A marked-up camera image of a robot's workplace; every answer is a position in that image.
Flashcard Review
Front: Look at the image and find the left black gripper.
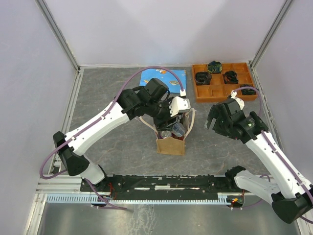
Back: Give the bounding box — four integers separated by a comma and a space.
146, 96, 180, 132

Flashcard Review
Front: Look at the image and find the purple soda can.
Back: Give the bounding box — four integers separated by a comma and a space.
160, 130, 172, 139

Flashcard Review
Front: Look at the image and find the blue silver energy drink can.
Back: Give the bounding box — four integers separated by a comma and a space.
171, 122, 186, 137

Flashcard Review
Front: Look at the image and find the brown canvas tote bag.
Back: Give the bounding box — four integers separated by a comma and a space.
139, 108, 196, 156

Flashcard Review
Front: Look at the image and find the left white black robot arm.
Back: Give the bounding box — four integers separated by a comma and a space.
53, 78, 189, 191

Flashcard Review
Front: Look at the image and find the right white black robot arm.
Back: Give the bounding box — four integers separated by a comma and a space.
206, 98, 313, 224

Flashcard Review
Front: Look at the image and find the orange wooden compartment tray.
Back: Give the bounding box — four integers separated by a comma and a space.
191, 62, 255, 103

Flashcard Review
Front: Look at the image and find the blue space print cloth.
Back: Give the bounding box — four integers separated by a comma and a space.
139, 69, 186, 94

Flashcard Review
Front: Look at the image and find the black rolled tie left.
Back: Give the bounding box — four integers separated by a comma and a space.
195, 71, 212, 86

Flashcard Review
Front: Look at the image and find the black orange rolled tie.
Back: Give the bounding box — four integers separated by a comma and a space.
223, 70, 239, 85

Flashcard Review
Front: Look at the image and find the dark blue green rolled tie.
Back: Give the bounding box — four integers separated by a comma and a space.
207, 61, 223, 74

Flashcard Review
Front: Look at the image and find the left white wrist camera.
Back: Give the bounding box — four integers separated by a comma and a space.
169, 90, 191, 117

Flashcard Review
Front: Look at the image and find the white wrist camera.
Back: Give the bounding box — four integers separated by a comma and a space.
230, 90, 245, 110
169, 90, 191, 117

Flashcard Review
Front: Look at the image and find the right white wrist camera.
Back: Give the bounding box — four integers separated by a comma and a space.
230, 90, 245, 110

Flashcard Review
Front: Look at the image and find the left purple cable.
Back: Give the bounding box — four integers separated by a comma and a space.
39, 66, 186, 211

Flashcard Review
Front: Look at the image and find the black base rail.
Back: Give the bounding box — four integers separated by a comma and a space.
93, 175, 248, 201

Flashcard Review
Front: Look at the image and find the light blue cable duct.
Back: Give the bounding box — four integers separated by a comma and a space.
46, 193, 230, 206

